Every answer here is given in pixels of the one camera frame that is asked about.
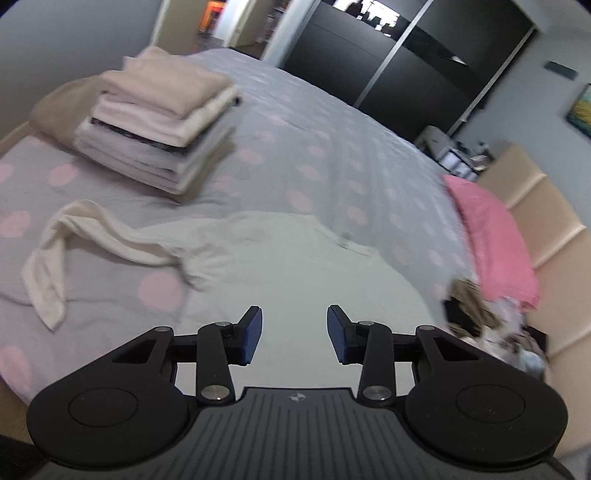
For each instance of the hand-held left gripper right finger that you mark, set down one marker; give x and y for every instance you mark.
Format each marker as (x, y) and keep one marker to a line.
(337, 332)

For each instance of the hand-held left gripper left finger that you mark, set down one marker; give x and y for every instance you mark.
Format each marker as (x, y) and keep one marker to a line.
(251, 332)

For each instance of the white long-sleeved garment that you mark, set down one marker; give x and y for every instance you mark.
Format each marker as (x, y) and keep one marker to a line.
(300, 277)

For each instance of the stack of folded clothes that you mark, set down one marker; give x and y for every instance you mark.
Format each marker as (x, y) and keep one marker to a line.
(157, 120)

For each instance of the small black garment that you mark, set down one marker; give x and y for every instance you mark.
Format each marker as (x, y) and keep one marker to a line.
(457, 314)

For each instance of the brown striped garment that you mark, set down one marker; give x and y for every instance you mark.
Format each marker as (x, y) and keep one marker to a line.
(468, 293)

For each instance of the pink pillow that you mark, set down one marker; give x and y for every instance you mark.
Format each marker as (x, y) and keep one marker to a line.
(494, 240)

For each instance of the bed with grey polka-dot sheet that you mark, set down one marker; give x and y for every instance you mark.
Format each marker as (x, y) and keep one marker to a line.
(323, 138)

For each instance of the white nightstand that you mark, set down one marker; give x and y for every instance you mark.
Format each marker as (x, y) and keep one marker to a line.
(431, 138)

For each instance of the beige padded headboard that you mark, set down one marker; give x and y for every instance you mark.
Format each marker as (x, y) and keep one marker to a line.
(554, 258)

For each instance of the black sliding-door wardrobe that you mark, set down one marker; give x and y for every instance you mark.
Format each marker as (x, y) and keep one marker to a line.
(415, 78)

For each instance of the tan cloth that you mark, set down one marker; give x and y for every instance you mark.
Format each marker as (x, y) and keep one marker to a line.
(53, 113)

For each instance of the orange object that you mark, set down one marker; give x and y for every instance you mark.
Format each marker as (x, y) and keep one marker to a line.
(214, 8)

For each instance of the framed landscape painting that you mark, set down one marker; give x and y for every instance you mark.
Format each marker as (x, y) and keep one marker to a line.
(582, 108)

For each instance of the white door frame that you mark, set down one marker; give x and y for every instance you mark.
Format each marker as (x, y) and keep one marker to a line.
(286, 32)

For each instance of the dark wall plate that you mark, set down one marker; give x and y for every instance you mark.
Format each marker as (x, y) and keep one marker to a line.
(561, 69)

